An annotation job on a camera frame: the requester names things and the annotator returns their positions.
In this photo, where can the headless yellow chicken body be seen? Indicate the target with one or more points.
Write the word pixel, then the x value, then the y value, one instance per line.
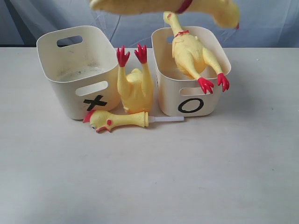
pixel 136 88

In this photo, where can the detached chicken head with squeaker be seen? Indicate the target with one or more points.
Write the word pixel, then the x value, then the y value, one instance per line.
pixel 104 120

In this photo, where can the whole yellow rubber chicken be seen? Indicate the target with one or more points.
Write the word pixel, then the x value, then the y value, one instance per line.
pixel 225 13

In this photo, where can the cream bin marked O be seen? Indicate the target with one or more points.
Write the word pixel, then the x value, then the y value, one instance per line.
pixel 178 94

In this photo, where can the cream bin marked X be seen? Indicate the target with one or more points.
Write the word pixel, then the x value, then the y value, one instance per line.
pixel 81 65

